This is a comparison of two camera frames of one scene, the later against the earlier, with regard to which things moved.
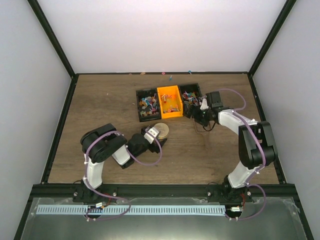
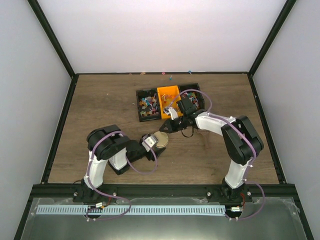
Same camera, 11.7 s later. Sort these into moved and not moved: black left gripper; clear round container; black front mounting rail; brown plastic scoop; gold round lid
Moved: clear round container; gold round lid; black left gripper
Not moved: brown plastic scoop; black front mounting rail
